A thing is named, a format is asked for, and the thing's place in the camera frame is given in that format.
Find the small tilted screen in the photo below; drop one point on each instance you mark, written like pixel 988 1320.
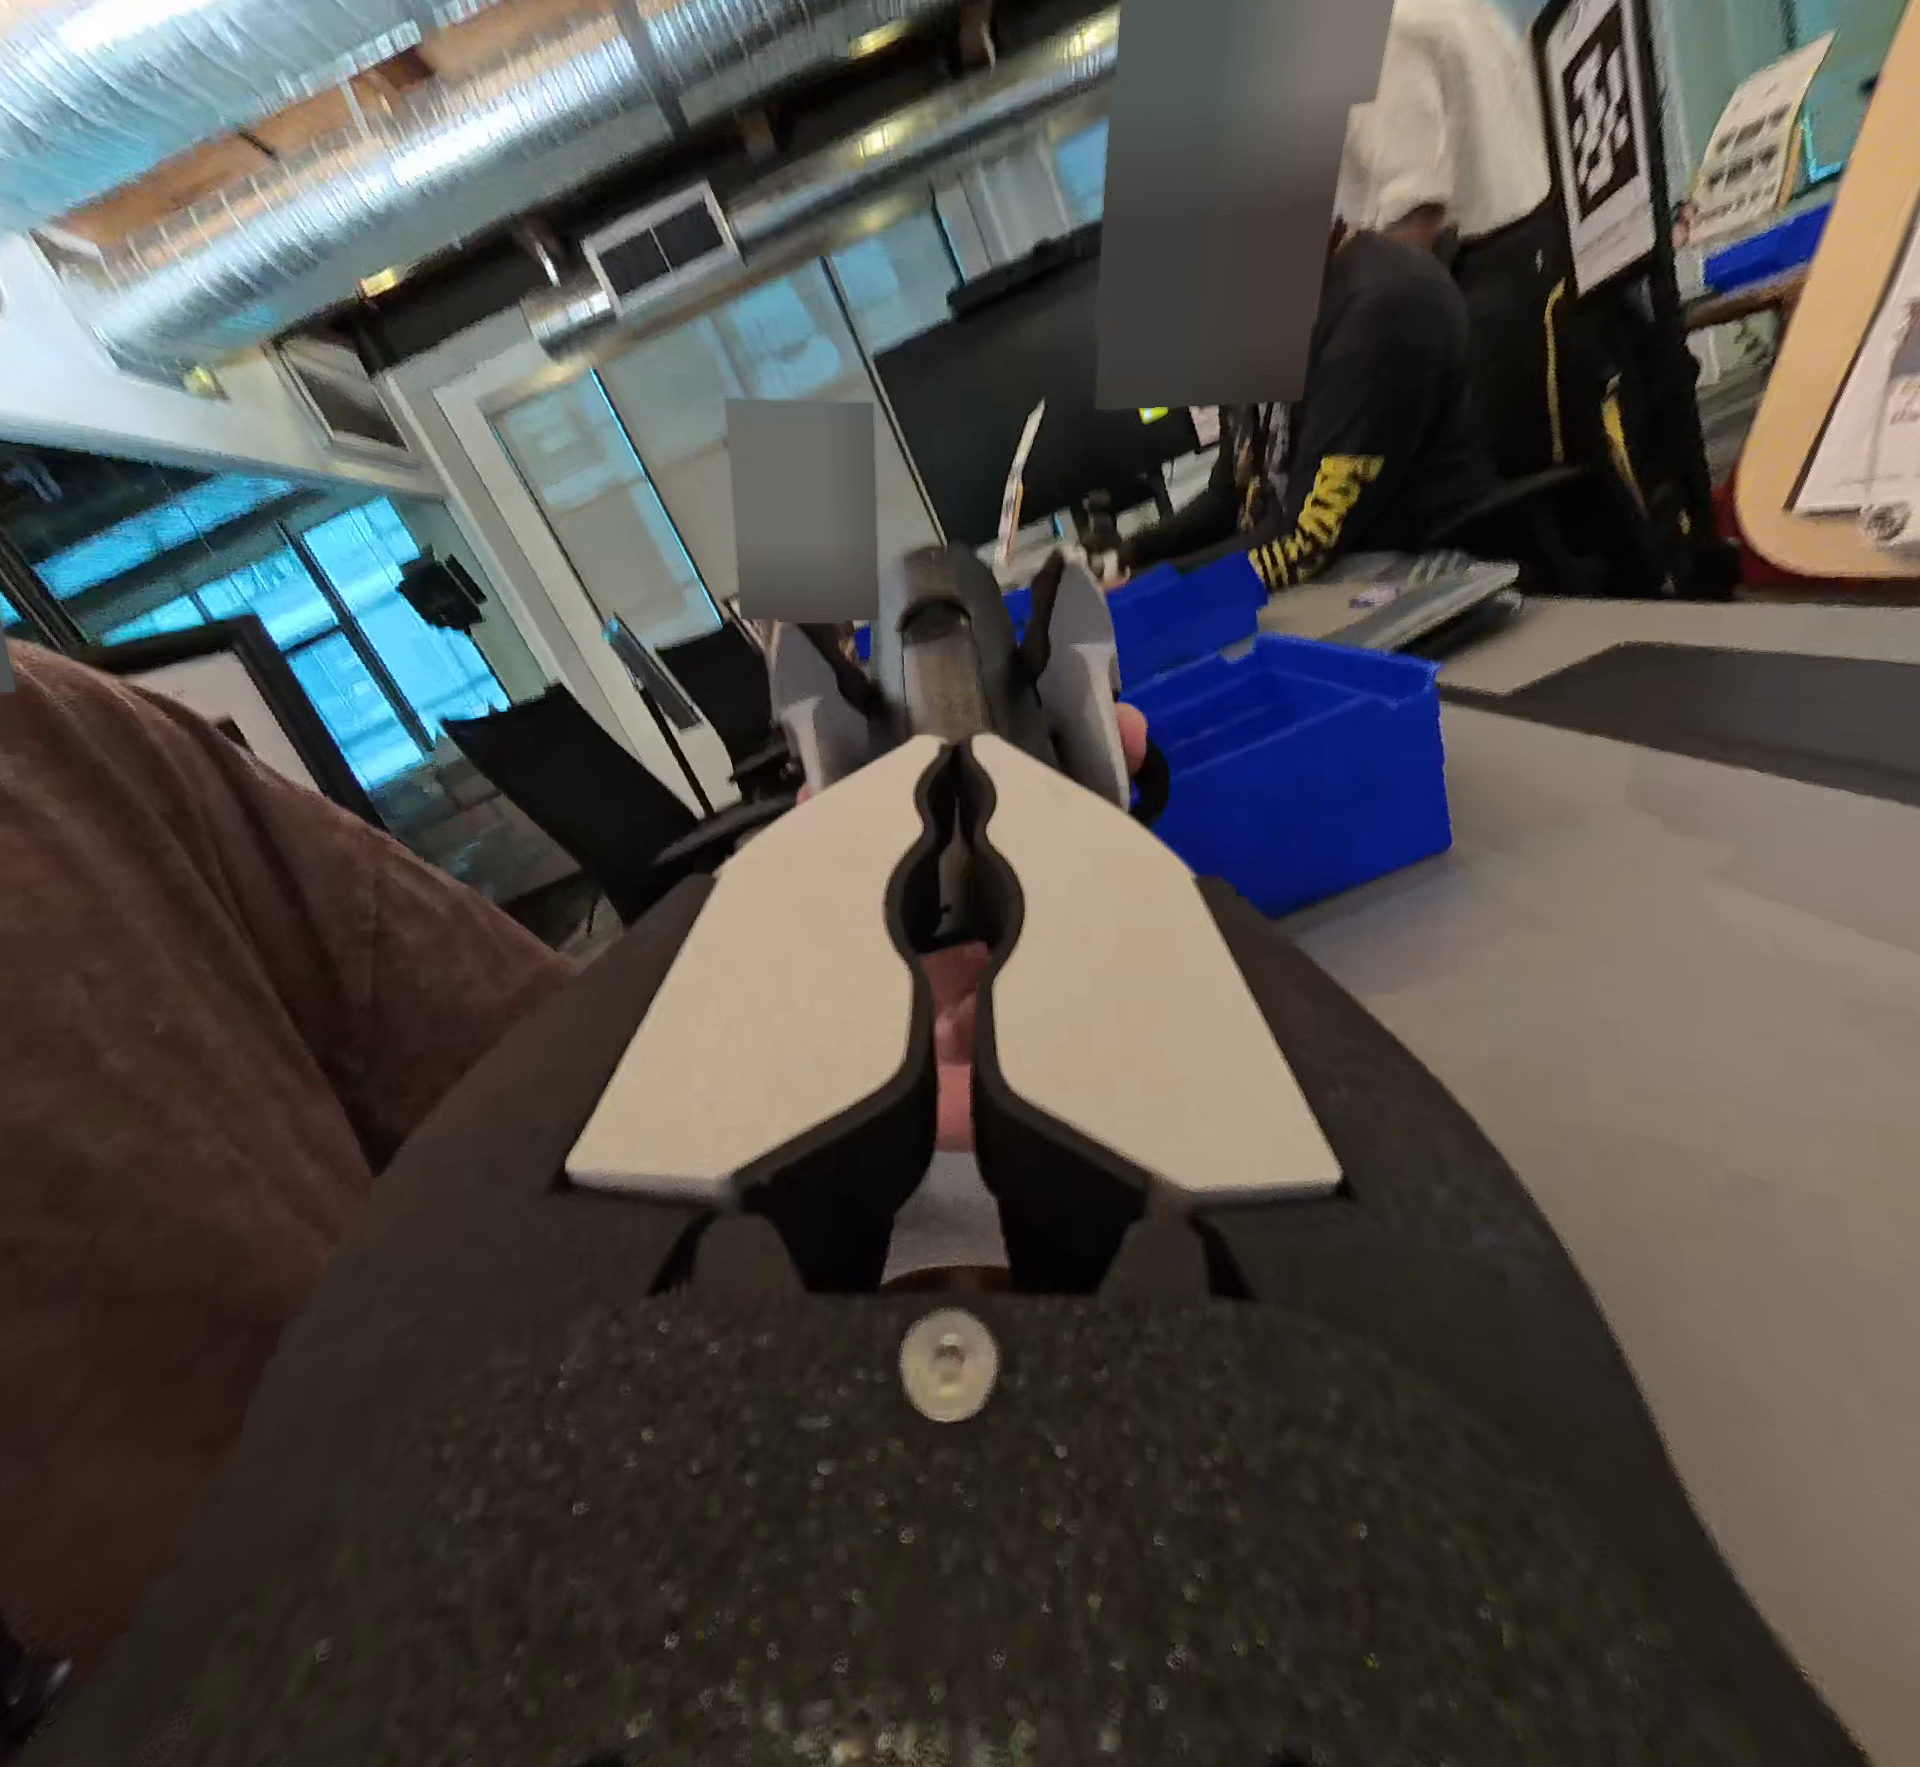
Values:
pixel 652 673

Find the white paper sign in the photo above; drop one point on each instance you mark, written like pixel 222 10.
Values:
pixel 1755 138

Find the black partition panel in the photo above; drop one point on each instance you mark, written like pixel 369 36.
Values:
pixel 991 402

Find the person's left hand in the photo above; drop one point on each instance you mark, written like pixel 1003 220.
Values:
pixel 959 1047

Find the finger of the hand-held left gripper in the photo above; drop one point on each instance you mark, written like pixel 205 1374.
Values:
pixel 818 726
pixel 1088 686

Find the black framed marker sign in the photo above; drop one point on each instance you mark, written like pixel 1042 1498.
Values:
pixel 1598 116

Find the black jacket with yellow stripe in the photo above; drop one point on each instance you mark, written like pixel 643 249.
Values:
pixel 1622 446

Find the person in brown shirt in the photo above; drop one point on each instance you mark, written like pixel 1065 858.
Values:
pixel 180 1047

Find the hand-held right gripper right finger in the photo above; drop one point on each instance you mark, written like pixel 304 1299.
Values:
pixel 1155 1047

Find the wooden instruction board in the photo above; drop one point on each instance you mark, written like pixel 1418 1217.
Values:
pixel 1801 446

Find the grey laptop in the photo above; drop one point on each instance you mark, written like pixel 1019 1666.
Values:
pixel 1427 606

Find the blue plastic bin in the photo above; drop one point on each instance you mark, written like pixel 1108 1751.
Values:
pixel 1186 612
pixel 1305 779

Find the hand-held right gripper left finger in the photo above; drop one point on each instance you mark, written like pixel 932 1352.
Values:
pixel 751 1047

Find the black remote control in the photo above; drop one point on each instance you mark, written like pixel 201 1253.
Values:
pixel 945 657

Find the white air vent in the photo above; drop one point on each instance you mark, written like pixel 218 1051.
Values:
pixel 660 245

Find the grey desk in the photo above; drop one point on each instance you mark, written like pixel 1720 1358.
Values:
pixel 1651 1047

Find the black camera on stand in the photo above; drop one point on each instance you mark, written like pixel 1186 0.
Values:
pixel 443 588

